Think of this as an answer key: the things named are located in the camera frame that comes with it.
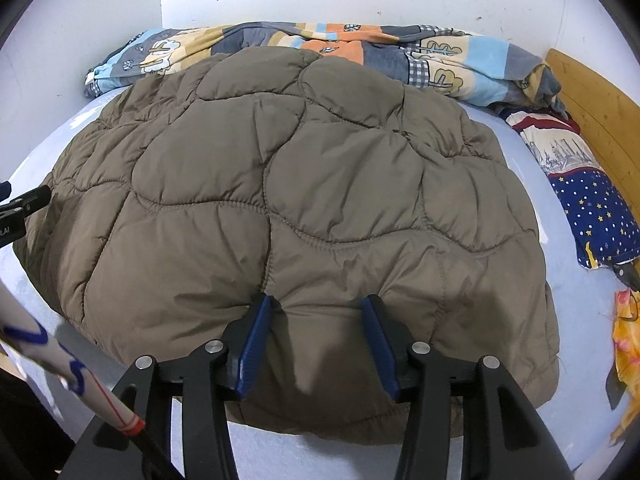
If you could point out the blue star print pillow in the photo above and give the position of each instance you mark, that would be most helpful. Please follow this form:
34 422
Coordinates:
595 205

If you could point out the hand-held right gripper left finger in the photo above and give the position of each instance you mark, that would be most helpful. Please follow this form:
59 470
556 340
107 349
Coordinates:
255 350

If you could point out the dark grey object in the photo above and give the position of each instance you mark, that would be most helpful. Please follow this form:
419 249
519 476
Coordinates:
630 275

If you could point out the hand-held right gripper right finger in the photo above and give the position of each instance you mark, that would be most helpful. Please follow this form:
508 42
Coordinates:
380 350

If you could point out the yellow orange plastic bag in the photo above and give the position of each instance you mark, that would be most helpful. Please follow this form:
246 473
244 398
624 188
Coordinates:
625 360

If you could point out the wooden headboard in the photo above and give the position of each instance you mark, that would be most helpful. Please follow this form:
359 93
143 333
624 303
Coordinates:
600 105

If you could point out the patchwork cartoon blanket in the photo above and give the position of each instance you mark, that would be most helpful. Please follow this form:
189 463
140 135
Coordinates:
450 65

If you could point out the brown quilted puffer jacket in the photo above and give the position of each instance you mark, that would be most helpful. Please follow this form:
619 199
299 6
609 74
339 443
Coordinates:
300 185

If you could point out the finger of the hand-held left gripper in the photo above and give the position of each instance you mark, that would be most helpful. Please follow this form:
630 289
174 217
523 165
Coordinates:
25 201
4 189

